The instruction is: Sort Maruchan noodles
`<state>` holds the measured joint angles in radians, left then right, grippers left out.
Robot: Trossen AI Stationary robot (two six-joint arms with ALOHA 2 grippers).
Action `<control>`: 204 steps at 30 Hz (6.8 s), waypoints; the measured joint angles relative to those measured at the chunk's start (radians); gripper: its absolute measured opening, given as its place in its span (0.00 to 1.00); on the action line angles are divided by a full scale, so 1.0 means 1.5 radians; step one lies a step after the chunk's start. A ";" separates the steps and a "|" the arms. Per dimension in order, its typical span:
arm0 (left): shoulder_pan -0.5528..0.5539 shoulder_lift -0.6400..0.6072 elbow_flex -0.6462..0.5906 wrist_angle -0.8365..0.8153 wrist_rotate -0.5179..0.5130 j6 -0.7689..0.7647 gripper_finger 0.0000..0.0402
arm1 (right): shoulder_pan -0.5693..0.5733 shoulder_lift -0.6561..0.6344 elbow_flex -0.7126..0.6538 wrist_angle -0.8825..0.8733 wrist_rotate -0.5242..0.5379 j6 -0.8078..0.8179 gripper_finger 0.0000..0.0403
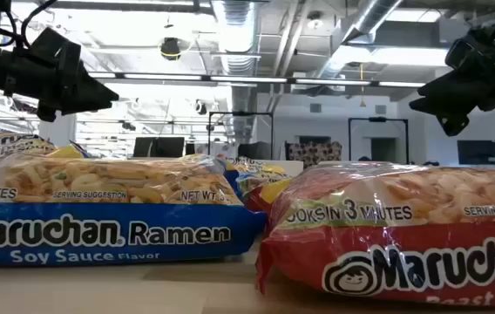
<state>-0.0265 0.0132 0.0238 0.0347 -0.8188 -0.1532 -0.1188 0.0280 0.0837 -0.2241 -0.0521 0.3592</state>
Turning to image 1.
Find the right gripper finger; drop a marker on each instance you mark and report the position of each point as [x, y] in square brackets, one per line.
[448, 89]
[452, 115]

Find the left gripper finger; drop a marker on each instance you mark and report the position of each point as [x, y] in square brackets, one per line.
[92, 89]
[82, 107]

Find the orange chicken ramen pack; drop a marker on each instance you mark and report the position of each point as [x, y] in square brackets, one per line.
[260, 183]

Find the white pillar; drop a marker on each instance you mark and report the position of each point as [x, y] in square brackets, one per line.
[64, 131]

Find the black monitor on stand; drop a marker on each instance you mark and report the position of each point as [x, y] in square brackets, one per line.
[476, 152]

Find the black computer monitor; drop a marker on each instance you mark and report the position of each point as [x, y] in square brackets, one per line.
[254, 150]
[160, 147]

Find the floral patterned cloth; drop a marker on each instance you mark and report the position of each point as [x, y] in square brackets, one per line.
[313, 152]

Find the round ceiling lamp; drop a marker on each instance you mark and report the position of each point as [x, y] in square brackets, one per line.
[315, 22]

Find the LED light bar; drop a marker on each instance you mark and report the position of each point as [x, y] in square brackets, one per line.
[247, 79]

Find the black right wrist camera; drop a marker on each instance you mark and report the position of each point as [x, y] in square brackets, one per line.
[463, 54]

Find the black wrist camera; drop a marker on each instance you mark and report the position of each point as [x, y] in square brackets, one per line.
[53, 43]
[463, 54]

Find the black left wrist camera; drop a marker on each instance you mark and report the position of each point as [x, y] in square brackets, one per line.
[53, 43]

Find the grey wall vent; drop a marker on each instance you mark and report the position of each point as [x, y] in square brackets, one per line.
[315, 108]
[380, 109]

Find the black frame stand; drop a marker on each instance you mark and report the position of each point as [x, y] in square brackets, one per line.
[378, 119]

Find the silver slanted air duct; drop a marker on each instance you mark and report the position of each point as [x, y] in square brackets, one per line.
[361, 22]

